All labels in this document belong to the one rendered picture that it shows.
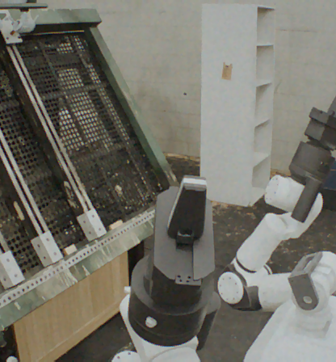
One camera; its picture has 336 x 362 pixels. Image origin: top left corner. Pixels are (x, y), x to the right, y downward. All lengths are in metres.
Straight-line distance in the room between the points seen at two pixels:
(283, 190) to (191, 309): 0.59
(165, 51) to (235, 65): 2.13
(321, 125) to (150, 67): 6.08
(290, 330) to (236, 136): 4.29
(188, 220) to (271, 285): 0.71
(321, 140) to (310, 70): 5.12
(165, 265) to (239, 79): 4.56
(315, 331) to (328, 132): 0.43
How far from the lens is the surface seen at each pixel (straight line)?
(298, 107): 6.27
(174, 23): 6.85
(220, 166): 5.22
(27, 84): 2.39
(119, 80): 2.91
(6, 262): 1.94
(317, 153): 1.07
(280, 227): 1.15
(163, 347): 0.59
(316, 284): 0.79
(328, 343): 0.85
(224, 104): 5.06
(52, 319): 2.49
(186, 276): 0.44
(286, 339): 0.84
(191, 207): 0.44
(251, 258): 1.18
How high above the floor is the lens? 1.85
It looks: 18 degrees down
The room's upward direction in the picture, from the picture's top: straight up
